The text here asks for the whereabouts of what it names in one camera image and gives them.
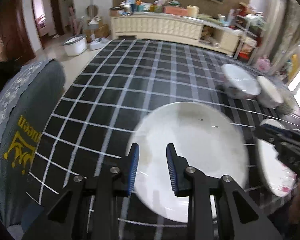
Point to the pink tote bag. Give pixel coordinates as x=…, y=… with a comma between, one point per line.
x=262, y=64

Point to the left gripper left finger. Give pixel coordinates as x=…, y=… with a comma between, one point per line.
x=87, y=209

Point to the small white bowl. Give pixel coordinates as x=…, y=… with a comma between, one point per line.
x=270, y=96

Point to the black white checkered tablecloth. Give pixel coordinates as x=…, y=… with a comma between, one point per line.
x=91, y=125

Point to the white grey mop bucket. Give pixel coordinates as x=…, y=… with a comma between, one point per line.
x=75, y=45

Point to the pink box on cabinet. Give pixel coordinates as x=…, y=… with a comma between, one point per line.
x=175, y=10

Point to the white metal storage rack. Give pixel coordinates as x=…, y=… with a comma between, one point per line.
x=252, y=27

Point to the cream plastic jug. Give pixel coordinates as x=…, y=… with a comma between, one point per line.
x=192, y=11

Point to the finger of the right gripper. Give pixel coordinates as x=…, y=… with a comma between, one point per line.
x=267, y=131

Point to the large plain white plate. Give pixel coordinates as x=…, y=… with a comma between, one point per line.
x=203, y=135

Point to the brown wooden door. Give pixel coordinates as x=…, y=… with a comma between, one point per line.
x=14, y=37

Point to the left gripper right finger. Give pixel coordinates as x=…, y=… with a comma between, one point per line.
x=238, y=217

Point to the floral rimmed white plate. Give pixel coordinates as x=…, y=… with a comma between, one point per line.
x=278, y=178

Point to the large white patterned bowl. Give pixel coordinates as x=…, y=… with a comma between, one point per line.
x=238, y=83

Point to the cream tufted TV cabinet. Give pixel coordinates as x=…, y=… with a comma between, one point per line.
x=173, y=28

